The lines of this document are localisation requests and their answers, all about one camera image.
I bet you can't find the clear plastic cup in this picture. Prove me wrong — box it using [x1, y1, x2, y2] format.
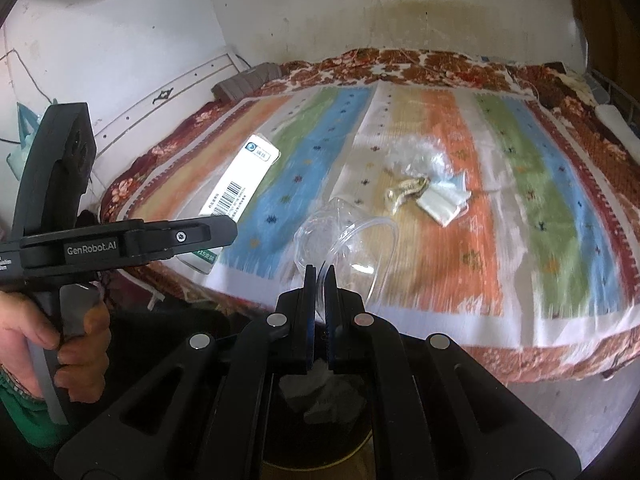
[294, 197, 399, 313]

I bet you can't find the white blue mask box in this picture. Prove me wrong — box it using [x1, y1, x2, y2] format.
[167, 133, 281, 278]

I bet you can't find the dark round trash bin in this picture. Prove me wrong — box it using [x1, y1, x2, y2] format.
[262, 360, 375, 479]

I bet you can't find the person's left hand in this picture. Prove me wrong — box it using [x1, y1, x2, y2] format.
[1, 292, 111, 403]

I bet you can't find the crumpled yellowish wrapper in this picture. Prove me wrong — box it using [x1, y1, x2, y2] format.
[385, 177, 430, 214]

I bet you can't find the light blue face mask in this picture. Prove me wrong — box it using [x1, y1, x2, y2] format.
[416, 171, 472, 228]

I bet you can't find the white decorated headboard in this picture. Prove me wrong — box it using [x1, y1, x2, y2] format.
[94, 50, 247, 162]

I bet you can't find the crumpled clear plastic bag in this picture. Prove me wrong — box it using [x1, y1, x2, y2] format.
[394, 145, 466, 188]

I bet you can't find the grey folded cloth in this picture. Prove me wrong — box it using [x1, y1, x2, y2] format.
[212, 63, 283, 103]

